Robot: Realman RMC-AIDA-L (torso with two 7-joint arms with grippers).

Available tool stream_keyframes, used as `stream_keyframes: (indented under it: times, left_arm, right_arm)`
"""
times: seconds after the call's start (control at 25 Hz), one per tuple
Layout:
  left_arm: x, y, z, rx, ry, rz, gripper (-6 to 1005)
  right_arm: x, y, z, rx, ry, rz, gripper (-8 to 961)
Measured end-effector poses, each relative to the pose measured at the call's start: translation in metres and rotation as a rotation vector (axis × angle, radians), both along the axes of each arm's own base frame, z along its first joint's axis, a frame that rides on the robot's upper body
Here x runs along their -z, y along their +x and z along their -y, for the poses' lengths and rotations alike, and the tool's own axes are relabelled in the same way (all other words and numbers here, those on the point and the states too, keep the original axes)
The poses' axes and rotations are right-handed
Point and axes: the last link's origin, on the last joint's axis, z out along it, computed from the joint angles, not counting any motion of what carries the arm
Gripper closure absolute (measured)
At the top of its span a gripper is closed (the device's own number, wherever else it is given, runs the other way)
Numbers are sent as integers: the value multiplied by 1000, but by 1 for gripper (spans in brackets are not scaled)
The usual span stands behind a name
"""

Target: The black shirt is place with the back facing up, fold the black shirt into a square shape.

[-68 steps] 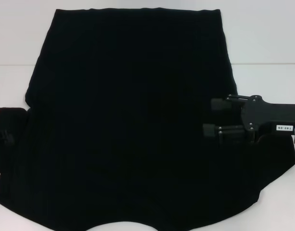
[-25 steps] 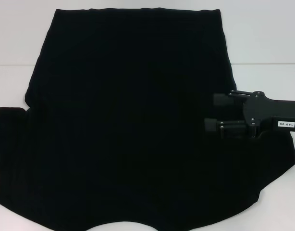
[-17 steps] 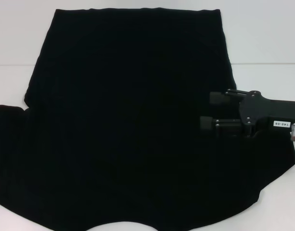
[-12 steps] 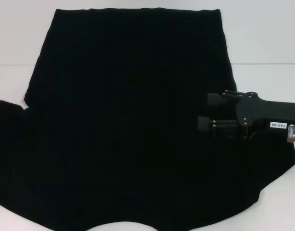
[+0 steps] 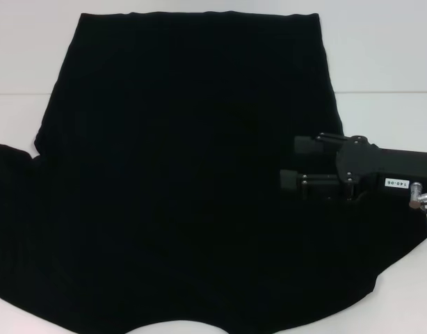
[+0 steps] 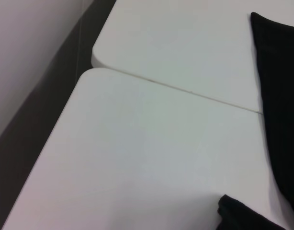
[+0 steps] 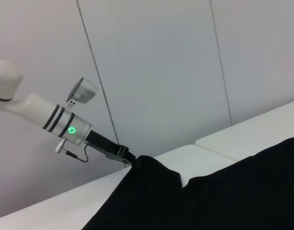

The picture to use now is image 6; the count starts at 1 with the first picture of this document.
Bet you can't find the black t-shirt with FREE print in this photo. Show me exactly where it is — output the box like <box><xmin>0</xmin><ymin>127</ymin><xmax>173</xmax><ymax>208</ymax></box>
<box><xmin>217</xmin><ymin>11</ymin><xmax>294</xmax><ymax>230</ymax></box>

